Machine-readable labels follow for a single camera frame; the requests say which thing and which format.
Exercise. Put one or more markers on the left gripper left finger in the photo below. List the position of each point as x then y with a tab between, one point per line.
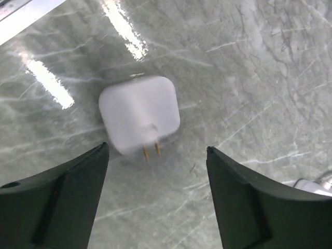
55	208

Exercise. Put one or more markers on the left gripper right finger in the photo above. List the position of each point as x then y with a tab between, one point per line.
254	211

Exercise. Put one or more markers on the white rounded charger plug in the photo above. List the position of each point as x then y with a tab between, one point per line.
138	113

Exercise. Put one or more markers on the white power strip coloured sockets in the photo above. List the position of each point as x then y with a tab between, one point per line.
322	187

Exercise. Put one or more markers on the aluminium rail frame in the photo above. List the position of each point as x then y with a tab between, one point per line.
16	15

